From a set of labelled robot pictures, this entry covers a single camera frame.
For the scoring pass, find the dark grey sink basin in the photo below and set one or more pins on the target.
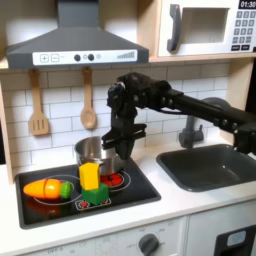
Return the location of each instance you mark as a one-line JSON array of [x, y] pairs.
[[206, 170]]

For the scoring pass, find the grey range hood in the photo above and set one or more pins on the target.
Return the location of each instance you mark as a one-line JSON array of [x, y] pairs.
[[78, 40]]

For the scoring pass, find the wooden spoon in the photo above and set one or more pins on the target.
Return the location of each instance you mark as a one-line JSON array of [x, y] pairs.
[[88, 116]]

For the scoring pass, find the light wood kitchen frame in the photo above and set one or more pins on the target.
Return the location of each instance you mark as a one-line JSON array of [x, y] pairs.
[[147, 23]]

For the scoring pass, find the wooden slotted spatula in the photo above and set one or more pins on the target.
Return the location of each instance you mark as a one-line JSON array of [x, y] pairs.
[[38, 123]]

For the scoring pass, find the green toy block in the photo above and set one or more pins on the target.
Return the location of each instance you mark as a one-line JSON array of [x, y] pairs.
[[96, 196]]

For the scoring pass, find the steel pot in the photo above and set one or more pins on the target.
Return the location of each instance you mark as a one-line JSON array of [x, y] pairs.
[[88, 150]]

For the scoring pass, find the white toy microwave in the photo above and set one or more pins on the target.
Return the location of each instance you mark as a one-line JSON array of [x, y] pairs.
[[206, 46]]

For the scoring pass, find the black toy stove top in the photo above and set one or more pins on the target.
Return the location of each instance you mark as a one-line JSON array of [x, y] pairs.
[[136, 191]]

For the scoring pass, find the orange toy carrot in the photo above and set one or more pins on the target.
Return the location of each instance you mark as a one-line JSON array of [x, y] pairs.
[[45, 189]]

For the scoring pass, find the dark grey tap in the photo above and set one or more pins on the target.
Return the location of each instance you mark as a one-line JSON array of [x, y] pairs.
[[190, 135]]

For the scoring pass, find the grey oven knob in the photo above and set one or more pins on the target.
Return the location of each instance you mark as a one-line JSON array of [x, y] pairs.
[[148, 245]]

